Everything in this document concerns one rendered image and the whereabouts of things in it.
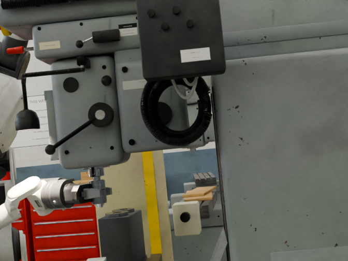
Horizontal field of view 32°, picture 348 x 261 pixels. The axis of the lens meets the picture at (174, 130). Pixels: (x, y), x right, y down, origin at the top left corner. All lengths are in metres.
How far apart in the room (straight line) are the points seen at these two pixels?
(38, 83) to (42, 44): 9.48
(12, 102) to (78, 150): 0.53
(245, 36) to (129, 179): 1.98
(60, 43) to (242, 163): 0.62
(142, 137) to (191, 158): 9.11
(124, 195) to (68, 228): 2.98
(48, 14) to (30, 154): 9.52
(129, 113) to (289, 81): 0.45
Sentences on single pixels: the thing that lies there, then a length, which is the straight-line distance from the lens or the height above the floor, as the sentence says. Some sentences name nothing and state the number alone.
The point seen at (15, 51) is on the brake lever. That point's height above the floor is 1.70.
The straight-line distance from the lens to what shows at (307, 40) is 1.77.
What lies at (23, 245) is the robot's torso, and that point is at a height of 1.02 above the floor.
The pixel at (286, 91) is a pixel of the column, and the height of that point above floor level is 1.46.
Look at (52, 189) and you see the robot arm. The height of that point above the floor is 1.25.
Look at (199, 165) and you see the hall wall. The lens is 10.83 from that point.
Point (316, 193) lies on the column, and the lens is 1.63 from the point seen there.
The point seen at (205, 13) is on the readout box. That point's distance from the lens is 1.49.
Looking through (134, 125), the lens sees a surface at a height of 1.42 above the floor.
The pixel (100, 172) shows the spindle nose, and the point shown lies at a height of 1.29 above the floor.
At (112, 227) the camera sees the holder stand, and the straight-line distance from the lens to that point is 2.33.
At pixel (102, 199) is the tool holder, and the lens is 1.85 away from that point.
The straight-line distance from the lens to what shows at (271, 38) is 1.75.
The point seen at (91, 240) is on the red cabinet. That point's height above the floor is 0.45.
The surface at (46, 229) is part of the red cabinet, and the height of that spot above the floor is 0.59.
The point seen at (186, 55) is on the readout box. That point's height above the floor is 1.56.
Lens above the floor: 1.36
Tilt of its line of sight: 1 degrees up
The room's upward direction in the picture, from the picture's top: 6 degrees counter-clockwise
